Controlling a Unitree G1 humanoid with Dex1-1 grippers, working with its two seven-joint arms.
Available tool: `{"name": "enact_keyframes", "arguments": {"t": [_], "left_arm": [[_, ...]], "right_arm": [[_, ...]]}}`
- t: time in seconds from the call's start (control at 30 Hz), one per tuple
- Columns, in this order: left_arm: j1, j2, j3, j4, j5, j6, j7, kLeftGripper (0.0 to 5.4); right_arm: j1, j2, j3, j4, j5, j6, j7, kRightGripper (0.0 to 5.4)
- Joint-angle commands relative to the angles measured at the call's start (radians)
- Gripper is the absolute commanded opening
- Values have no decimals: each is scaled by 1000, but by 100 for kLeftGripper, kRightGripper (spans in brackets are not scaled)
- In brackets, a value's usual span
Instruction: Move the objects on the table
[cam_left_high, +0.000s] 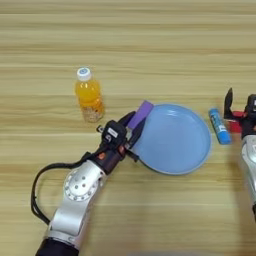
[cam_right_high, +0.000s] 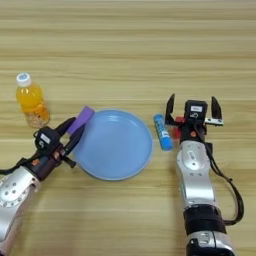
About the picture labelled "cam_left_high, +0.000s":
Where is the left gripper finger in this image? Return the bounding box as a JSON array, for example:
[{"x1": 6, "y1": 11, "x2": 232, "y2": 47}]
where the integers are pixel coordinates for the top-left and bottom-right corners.
[
  {"x1": 128, "y1": 116, "x2": 148, "y2": 151},
  {"x1": 117, "y1": 110, "x2": 137, "y2": 128}
]

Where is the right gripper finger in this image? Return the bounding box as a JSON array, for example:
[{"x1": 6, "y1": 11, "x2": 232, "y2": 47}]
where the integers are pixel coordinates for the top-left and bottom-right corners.
[{"x1": 223, "y1": 87, "x2": 234, "y2": 121}]

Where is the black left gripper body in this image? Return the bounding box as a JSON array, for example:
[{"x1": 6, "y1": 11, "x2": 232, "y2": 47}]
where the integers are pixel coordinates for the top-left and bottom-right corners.
[{"x1": 81, "y1": 139, "x2": 141, "y2": 175}]

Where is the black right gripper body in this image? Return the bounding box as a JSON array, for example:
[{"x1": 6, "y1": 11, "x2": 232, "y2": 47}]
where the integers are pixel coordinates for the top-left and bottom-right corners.
[{"x1": 232, "y1": 111, "x2": 256, "y2": 140}]

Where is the purple rectangular block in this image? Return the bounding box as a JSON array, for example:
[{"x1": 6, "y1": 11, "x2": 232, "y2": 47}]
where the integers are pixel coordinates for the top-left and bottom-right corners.
[{"x1": 127, "y1": 100, "x2": 155, "y2": 131}]

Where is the light blue round plate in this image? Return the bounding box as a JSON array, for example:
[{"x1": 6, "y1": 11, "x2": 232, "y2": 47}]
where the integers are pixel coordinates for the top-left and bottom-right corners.
[{"x1": 131, "y1": 103, "x2": 212, "y2": 176}]

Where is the orange juice bottle white cap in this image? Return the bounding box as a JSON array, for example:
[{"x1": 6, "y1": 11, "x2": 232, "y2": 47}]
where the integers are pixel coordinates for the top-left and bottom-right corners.
[{"x1": 74, "y1": 67, "x2": 106, "y2": 124}]

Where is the red cube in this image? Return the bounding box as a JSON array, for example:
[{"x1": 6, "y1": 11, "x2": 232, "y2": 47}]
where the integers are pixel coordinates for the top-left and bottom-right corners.
[{"x1": 229, "y1": 110, "x2": 249, "y2": 134}]

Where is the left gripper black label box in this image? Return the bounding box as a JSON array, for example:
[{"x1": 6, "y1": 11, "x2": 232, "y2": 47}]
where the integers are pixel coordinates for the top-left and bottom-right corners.
[{"x1": 99, "y1": 119, "x2": 128, "y2": 148}]

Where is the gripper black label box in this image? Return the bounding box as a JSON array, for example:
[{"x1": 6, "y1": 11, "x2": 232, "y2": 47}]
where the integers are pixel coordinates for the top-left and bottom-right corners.
[
  {"x1": 99, "y1": 119, "x2": 128, "y2": 148},
  {"x1": 245, "y1": 94, "x2": 256, "y2": 115}
]

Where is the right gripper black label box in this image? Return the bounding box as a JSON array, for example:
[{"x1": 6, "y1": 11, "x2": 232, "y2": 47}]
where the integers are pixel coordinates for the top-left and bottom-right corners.
[{"x1": 245, "y1": 94, "x2": 256, "y2": 115}]

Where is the blue glue stick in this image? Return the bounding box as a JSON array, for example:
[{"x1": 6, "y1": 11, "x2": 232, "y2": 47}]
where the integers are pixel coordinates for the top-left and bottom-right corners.
[{"x1": 208, "y1": 107, "x2": 232, "y2": 145}]

